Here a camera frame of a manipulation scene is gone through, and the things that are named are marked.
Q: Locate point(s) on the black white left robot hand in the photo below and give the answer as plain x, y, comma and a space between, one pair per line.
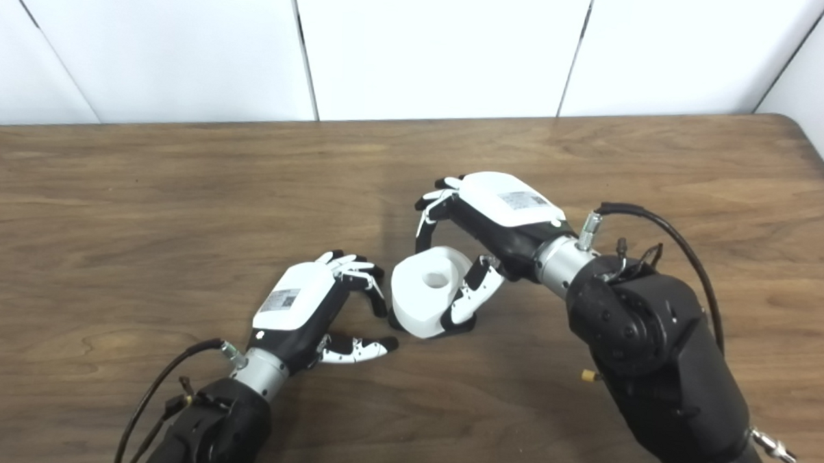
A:
296, 296

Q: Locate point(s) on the round white piece with holes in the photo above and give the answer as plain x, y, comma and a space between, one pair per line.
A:
416, 303

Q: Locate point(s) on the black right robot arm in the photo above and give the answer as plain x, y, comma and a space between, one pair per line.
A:
654, 356

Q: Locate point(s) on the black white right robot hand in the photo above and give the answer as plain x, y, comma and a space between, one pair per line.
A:
509, 207

